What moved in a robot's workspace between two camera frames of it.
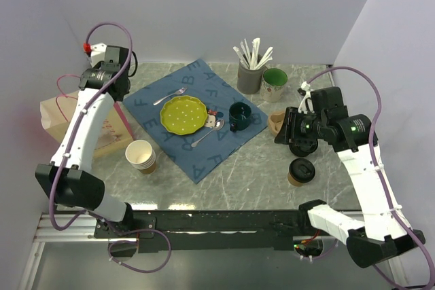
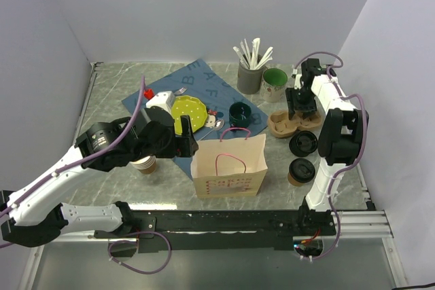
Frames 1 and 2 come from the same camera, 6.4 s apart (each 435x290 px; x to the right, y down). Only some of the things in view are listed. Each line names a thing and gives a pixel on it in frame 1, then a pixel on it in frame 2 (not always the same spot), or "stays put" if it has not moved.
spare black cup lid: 303,147 stays put
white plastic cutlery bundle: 251,60 stays put
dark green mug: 240,114 stays put
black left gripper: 119,96 → 188,145
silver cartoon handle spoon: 218,125 stays put
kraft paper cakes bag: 115,132 → 232,166
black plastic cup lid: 302,170 stays put
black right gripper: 289,131 → 308,110
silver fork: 179,92 stays put
